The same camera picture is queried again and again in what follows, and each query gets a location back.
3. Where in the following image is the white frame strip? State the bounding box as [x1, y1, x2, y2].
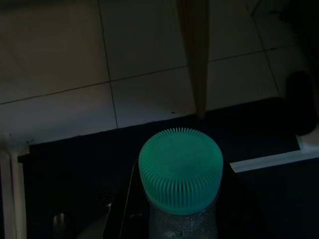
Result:
[0, 133, 36, 239]
[228, 135, 319, 174]

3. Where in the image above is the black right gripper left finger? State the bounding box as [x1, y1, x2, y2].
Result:
[106, 159, 151, 239]

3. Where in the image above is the light wooden furniture leg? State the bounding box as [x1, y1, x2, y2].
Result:
[175, 0, 211, 119]

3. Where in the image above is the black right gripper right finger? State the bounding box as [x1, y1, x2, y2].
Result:
[214, 171, 270, 239]

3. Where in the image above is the black floor mat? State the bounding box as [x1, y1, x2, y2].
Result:
[18, 97, 319, 239]

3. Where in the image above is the clear bottle with green cap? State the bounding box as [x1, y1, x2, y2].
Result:
[138, 127, 224, 239]

